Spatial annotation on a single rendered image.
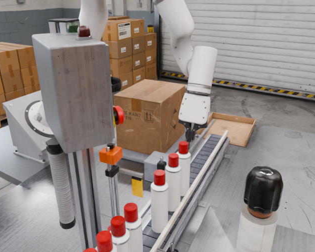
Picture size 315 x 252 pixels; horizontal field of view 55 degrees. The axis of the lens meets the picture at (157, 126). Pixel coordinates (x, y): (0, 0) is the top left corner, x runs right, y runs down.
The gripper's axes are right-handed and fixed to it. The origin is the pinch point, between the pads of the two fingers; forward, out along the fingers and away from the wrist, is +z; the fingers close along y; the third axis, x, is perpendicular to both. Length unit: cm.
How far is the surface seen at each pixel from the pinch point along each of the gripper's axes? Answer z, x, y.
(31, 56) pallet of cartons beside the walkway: -32, 197, -287
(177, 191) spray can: 16.6, -13.4, 2.6
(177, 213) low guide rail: 22.5, -15.8, 4.5
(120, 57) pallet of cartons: -52, 281, -204
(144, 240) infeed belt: 29.7, -25.2, -1.2
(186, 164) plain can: 8.6, -6.8, 2.3
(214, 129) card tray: 2, 65, -5
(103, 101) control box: -11, -58, -1
